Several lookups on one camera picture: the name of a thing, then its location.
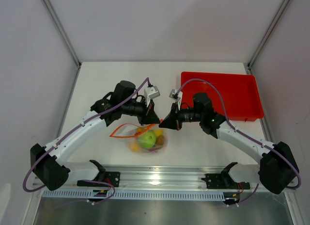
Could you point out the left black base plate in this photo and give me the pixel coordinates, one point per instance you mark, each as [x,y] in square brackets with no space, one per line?
[112,178]

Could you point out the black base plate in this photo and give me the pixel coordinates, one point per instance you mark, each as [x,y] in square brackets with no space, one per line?
[112,178]
[220,181]

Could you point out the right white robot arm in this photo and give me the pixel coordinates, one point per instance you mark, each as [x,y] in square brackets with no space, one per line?
[275,166]

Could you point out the red plastic tray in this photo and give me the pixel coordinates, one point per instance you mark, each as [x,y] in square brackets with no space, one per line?
[239,93]

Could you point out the yellow orange with leaf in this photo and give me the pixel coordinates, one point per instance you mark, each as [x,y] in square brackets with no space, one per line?
[135,147]

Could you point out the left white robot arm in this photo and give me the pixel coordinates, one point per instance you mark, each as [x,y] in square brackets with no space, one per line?
[50,162]

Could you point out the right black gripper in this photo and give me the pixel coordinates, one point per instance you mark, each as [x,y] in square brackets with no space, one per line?
[171,121]

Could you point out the white slotted cable duct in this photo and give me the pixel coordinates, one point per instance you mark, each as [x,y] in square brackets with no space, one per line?
[140,194]

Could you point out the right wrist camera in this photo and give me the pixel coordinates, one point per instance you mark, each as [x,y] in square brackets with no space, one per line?
[176,95]

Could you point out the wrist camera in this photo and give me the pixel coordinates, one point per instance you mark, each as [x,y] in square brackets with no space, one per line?
[176,95]
[151,93]

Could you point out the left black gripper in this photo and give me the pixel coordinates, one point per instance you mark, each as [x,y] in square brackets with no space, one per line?
[150,117]

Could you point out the aluminium mounting rail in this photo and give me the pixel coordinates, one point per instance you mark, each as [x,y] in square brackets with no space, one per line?
[139,177]

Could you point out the yellow pear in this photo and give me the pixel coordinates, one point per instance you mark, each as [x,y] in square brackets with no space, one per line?
[158,132]

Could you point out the green apple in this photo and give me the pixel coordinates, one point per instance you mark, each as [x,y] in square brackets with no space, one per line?
[147,140]

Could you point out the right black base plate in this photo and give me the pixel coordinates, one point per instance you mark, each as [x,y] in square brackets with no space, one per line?
[220,181]

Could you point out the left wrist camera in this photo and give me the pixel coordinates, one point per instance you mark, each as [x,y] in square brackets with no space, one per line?
[151,93]

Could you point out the clear orange-zip bag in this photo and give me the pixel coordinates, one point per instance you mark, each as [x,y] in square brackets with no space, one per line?
[128,133]

